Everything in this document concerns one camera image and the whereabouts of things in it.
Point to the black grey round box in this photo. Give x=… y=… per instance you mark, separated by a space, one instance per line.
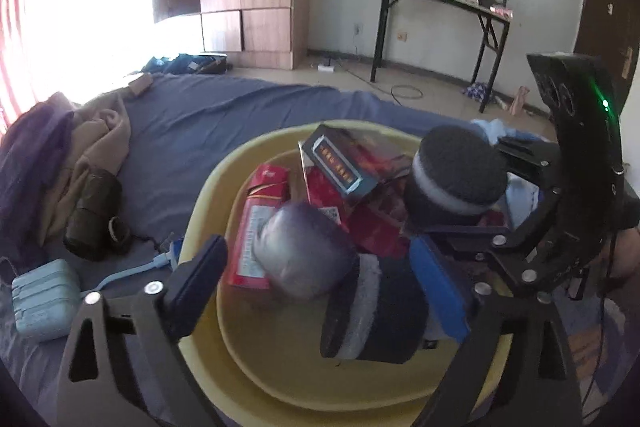
x=454 y=179
x=378 y=313

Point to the red cigarette box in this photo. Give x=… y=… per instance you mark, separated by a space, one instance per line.
x=376 y=224

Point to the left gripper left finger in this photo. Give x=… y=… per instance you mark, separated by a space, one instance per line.
x=97 y=385

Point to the light blue power bank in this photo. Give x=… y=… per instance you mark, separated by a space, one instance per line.
x=45 y=301

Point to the yellow plastic basin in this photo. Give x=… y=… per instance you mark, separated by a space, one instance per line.
x=256 y=355

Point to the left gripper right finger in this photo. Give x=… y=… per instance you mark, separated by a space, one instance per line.
x=538 y=385

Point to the red diamond cigarette pack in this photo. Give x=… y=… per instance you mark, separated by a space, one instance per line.
x=267 y=190

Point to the purple cloth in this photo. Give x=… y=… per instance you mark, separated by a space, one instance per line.
x=32 y=154

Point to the dark wooden door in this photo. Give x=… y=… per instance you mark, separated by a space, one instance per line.
x=609 y=29

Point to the tan blanket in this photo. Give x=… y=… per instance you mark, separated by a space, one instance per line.
x=100 y=137

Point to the blue white patterned blanket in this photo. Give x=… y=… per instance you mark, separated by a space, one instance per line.
x=581 y=318

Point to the black folding table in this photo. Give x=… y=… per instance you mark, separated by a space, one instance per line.
x=451 y=39

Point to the dark rolled pouch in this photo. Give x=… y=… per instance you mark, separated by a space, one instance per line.
x=94 y=229

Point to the open dark suitcase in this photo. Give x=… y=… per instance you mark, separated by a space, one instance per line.
x=183 y=63

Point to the blue checked cloth on floor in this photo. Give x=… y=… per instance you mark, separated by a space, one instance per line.
x=477 y=91

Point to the grey round zip case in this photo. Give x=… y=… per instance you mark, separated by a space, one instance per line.
x=303 y=252

